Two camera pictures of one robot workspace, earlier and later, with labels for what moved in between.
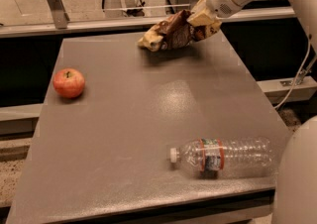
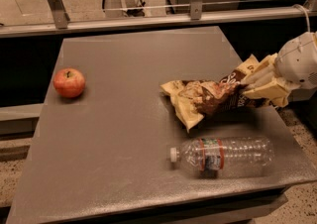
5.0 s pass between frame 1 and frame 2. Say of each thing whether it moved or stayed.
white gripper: moved
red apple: stayed
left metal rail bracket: stayed
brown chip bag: moved
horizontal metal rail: stayed
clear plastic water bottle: stayed
